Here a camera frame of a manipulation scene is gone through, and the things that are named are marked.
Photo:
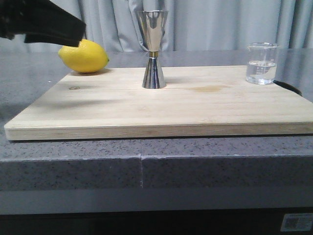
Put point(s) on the grey curtain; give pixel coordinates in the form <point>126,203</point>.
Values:
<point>198,25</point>

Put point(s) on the steel double jigger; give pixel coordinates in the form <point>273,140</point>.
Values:
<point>152,24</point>

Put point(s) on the clear glass beaker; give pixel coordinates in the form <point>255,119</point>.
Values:
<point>262,63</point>

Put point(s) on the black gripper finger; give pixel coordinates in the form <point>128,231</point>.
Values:
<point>52,40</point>
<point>38,20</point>

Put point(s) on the white QR label sticker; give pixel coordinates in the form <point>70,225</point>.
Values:
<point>297,222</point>

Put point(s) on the yellow lemon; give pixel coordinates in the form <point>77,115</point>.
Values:
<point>88,57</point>

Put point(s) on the wooden cutting board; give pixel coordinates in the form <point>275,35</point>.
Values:
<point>196,101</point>

